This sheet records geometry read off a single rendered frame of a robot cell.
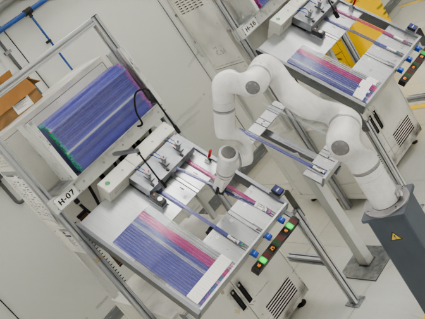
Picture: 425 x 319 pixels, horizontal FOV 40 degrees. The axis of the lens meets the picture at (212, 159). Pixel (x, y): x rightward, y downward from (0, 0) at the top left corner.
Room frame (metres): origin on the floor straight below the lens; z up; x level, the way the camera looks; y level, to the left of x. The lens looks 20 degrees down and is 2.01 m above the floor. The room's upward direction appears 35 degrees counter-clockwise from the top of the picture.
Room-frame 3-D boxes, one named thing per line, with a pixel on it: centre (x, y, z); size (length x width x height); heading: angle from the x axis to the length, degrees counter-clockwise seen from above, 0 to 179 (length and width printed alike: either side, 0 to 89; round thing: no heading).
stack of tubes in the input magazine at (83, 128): (2.79, 0.33, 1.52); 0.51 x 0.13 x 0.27; 120
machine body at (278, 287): (2.87, 0.45, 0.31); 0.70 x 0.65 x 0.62; 120
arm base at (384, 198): (2.04, -0.47, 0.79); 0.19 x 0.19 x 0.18
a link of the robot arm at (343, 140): (2.01, -0.45, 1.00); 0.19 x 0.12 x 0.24; 145
